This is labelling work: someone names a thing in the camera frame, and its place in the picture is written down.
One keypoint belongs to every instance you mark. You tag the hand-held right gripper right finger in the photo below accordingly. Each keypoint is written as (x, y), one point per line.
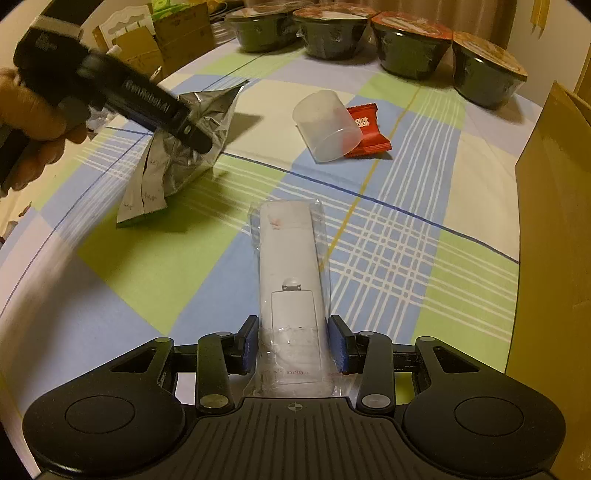
(339, 346)

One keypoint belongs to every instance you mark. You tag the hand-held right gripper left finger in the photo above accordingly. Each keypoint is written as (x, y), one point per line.
(249, 346)

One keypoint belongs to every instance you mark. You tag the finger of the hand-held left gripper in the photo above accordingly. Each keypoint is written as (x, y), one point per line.
(196, 134)

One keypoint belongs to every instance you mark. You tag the silver foil pouch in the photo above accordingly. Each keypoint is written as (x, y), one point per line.
(184, 170)

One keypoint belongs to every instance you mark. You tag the white device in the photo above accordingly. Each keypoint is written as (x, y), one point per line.
(288, 258)

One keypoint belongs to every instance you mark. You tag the brown cardboard box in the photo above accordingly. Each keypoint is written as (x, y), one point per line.
(558, 230)

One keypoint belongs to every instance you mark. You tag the person's left hand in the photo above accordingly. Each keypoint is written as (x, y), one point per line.
(27, 115)

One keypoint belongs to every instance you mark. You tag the small cardboard box, green contents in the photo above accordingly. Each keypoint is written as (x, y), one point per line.
(184, 37)

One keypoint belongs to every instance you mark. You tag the dark instant noodle bowl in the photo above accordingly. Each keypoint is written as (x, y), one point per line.
(263, 32)
(489, 78)
(332, 39)
(411, 53)

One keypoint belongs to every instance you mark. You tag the clear plastic cup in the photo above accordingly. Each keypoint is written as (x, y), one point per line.
(323, 124)

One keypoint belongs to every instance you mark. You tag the red snack packet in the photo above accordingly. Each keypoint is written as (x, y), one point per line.
(374, 134)

